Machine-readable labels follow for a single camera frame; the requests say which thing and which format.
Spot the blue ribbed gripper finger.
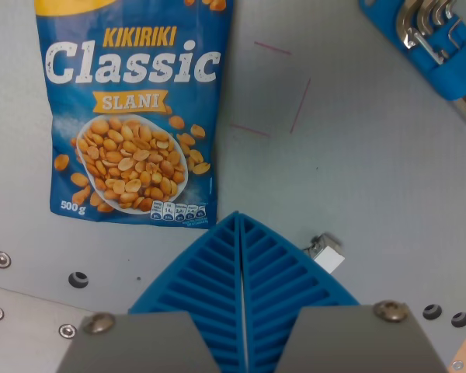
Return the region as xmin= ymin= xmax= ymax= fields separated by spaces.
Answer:
xmin=239 ymin=212 xmax=448 ymax=373
xmin=56 ymin=211 xmax=245 ymax=373

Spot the light grey mounting plate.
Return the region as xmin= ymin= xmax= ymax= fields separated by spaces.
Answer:
xmin=0 ymin=283 xmax=130 ymax=373

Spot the blue Kikiriki Classic peanut bag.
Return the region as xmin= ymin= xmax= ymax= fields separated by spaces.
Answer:
xmin=33 ymin=0 xmax=237 ymax=227

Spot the large silver hex key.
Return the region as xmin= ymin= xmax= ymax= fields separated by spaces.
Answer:
xmin=395 ymin=0 xmax=421 ymax=51

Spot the blue hex key holder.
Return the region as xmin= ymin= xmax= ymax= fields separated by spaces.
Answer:
xmin=358 ymin=0 xmax=466 ymax=101

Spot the medium silver hex key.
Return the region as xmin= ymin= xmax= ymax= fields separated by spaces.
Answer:
xmin=409 ymin=0 xmax=444 ymax=65

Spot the small silver hex key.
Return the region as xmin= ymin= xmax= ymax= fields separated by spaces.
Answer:
xmin=431 ymin=0 xmax=456 ymax=25

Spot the small white metal connector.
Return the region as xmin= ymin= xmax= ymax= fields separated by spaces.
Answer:
xmin=303 ymin=232 xmax=346 ymax=274

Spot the thin dark hex key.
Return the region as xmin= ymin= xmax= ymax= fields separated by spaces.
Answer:
xmin=445 ymin=18 xmax=466 ymax=52

